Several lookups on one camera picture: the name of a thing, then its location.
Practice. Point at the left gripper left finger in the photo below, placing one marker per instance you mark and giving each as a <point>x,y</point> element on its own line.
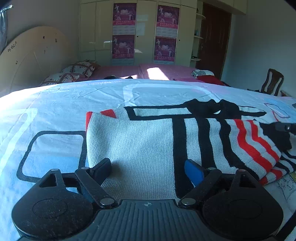
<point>101,171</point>

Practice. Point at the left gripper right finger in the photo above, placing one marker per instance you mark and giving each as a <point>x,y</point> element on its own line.
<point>194,172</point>

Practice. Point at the striped knit sweater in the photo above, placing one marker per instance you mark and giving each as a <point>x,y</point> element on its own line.
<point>148,147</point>

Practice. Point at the black sock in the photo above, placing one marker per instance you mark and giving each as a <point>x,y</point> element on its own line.
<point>211,109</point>

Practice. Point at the red folded clothes pile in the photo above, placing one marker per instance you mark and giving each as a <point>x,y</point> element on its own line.
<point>207,76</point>

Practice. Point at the dark wooden chair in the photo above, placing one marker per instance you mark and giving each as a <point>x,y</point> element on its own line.
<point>273,83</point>

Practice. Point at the white striped cartoon shirt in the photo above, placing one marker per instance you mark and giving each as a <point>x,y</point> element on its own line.
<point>283,188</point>

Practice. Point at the white patterned bed sheet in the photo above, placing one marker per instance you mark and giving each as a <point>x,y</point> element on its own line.
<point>48,194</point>

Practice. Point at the near patterned pillow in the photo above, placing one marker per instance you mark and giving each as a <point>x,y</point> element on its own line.
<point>59,78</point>

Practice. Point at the patterned pillow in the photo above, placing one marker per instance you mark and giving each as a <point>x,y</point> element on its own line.
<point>85,68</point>
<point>59,78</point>

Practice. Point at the far patterned pillow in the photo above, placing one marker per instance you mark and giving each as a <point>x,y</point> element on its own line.
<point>85,68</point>

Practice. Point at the pink bed cover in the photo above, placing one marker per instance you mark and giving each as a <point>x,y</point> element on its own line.
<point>145,71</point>

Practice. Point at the dark wooden door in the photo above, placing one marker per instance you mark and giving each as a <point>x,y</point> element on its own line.
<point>215,31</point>

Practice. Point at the lower left pink poster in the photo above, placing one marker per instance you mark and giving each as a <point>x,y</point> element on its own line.
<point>123,46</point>

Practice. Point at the pink poster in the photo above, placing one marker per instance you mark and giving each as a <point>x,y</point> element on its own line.
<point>164,49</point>
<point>124,14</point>
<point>123,46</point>
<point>168,17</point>

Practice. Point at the lower right pink poster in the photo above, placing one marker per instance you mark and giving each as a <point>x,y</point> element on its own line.
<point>164,49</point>

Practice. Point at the beige round headboard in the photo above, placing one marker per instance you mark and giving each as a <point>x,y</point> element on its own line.
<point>32,56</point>

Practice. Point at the cream wardrobe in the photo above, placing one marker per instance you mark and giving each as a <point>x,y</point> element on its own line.
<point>96,30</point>

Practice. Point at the upper right pink poster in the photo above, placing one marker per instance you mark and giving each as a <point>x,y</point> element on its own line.
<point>168,17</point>

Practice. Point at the upper left pink poster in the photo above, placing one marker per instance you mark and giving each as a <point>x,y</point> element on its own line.
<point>124,14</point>

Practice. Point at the grey curtain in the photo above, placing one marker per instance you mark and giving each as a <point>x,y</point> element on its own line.
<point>4,27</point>

